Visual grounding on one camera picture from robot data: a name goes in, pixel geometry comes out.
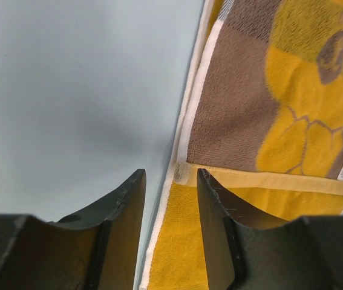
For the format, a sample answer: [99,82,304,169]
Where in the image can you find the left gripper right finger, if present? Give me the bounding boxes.
[197,169,343,289]

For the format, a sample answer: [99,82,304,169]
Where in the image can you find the yellow patterned towel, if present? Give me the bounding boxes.
[139,1,343,289]

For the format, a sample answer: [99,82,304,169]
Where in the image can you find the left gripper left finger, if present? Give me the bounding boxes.
[0,169,146,289]

